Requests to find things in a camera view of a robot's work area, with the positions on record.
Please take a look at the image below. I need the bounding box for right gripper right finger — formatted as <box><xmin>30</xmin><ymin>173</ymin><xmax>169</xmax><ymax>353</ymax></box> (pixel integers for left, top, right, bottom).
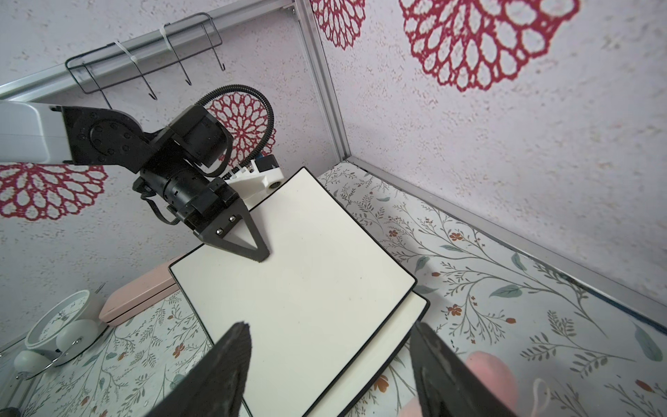
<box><xmin>410</xmin><ymin>321</ymin><xmax>515</xmax><ymax>416</ymax></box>

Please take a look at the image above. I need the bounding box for black wire wall hook rack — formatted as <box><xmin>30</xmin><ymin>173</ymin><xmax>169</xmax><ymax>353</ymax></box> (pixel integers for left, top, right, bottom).
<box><xmin>64</xmin><ymin>12</ymin><xmax>226</xmax><ymax>108</ymax></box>

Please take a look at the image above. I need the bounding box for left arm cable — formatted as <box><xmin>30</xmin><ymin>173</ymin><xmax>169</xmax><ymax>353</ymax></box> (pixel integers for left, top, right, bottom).
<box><xmin>195</xmin><ymin>84</ymin><xmax>276</xmax><ymax>173</ymax></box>

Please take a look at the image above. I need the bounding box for pink plush pig toy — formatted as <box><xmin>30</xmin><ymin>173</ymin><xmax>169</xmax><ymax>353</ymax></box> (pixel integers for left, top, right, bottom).
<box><xmin>399</xmin><ymin>352</ymin><xmax>519</xmax><ymax>416</ymax></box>

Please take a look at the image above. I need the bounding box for white square plate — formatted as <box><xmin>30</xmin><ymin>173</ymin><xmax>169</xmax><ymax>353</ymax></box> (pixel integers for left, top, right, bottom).
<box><xmin>167</xmin><ymin>166</ymin><xmax>418</xmax><ymax>417</ymax></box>
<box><xmin>239</xmin><ymin>290</ymin><xmax>431</xmax><ymax>417</ymax></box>

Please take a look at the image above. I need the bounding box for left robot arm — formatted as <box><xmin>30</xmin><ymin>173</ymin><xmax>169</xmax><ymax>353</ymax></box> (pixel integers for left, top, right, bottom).
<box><xmin>1</xmin><ymin>101</ymin><xmax>269</xmax><ymax>262</ymax></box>

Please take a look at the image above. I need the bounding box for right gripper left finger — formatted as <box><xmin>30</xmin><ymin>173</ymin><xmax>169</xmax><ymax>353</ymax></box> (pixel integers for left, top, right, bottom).
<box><xmin>148</xmin><ymin>321</ymin><xmax>252</xmax><ymax>417</ymax></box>

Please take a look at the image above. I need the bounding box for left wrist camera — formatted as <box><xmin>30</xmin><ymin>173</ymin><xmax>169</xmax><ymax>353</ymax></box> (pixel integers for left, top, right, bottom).
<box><xmin>226</xmin><ymin>155</ymin><xmax>285</xmax><ymax>210</ymax></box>

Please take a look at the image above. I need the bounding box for white alarm clock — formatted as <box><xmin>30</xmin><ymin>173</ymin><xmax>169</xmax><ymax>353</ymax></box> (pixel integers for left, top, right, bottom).
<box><xmin>14</xmin><ymin>289</ymin><xmax>108</xmax><ymax>381</ymax></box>

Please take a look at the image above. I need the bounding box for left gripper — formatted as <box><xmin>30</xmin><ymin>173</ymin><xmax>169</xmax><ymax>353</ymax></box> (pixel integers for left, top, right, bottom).
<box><xmin>176</xmin><ymin>178</ymin><xmax>270</xmax><ymax>262</ymax></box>

